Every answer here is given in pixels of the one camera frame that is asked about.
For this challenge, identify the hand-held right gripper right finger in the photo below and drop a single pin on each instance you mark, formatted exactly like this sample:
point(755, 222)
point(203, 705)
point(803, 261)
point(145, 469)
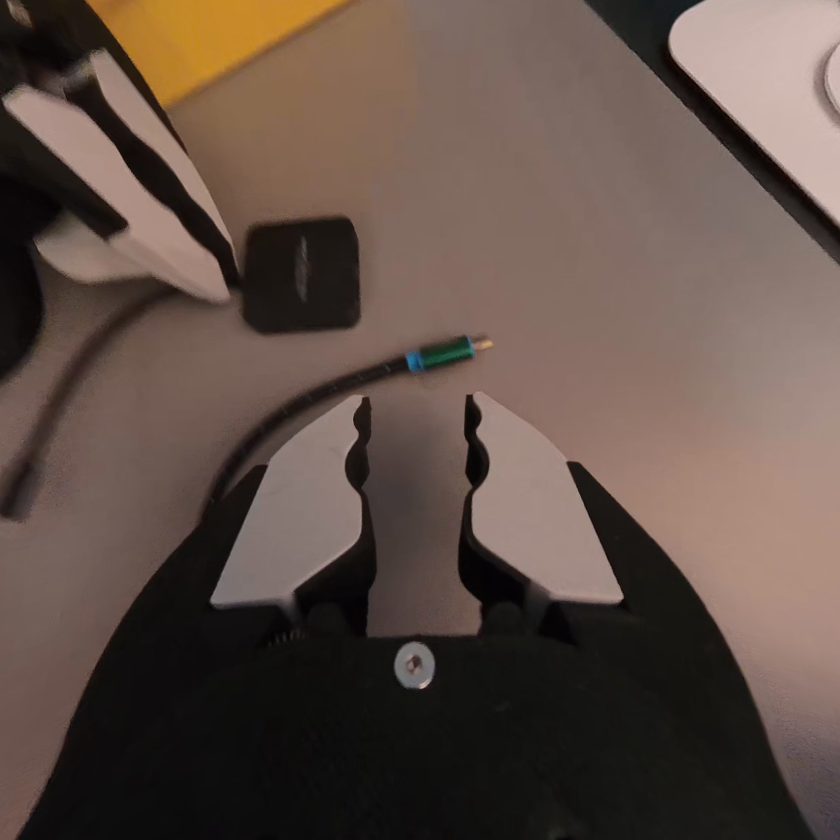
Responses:
point(531, 518)

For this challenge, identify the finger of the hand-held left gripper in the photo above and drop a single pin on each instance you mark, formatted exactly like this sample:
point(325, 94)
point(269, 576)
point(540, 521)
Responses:
point(154, 131)
point(98, 164)

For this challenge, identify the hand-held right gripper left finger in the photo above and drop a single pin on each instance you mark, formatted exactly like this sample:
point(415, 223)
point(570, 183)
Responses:
point(295, 512)

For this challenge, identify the black adapter hub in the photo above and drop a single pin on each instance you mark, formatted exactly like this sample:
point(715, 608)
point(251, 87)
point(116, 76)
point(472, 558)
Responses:
point(302, 275)

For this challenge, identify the yellow plastic bin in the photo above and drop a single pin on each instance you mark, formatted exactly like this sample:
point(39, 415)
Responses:
point(197, 39)

